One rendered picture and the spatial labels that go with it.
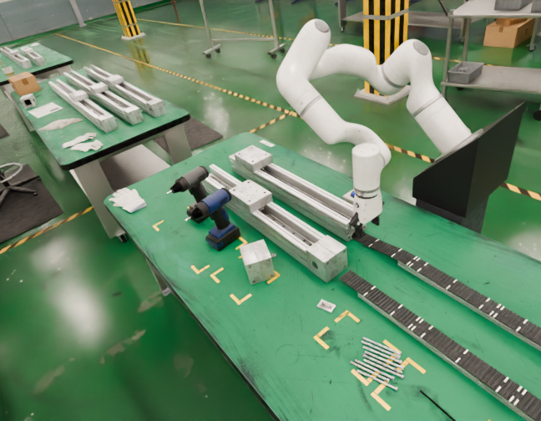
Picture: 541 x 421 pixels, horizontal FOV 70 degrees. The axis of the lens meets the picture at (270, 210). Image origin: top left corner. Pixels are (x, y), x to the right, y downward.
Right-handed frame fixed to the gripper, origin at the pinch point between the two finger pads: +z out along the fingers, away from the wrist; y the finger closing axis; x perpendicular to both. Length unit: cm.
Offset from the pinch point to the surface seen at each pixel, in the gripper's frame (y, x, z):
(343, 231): -5.6, 6.4, 2.2
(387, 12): 251, 196, -4
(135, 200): -52, 99, 5
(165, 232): -52, 65, 6
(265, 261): -36.8, 11.1, -2.0
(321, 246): -19.8, 2.0, -3.2
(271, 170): 2, 59, 0
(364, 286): -19.2, -15.7, 3.0
